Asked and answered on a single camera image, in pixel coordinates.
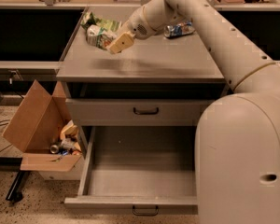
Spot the grey open lower drawer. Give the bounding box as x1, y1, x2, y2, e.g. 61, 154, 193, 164
65, 126, 198, 217

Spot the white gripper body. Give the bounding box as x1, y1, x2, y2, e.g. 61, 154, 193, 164
117, 5, 157, 40

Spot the black metal stand leg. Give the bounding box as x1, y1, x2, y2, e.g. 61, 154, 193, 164
6, 171, 30, 203

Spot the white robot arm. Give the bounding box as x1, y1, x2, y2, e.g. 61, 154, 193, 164
107, 0, 280, 224

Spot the green chip bag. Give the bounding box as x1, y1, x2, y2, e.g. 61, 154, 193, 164
80, 12, 121, 32

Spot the open cardboard box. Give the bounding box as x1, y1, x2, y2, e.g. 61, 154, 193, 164
3, 80, 80, 172

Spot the grey closed upper drawer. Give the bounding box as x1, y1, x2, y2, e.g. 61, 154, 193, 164
66, 99, 211, 126

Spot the blue pepsi can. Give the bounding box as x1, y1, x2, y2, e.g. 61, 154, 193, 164
163, 21, 195, 38

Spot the grey drawer cabinet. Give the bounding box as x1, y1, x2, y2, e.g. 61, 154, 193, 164
57, 29, 229, 144

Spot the crushed green 7up can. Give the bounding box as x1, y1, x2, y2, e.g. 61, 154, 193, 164
86, 24, 117, 50

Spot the silver can in box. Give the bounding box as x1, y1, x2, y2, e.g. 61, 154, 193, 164
50, 144, 61, 154

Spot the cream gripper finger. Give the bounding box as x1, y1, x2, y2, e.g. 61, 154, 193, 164
107, 32, 135, 54

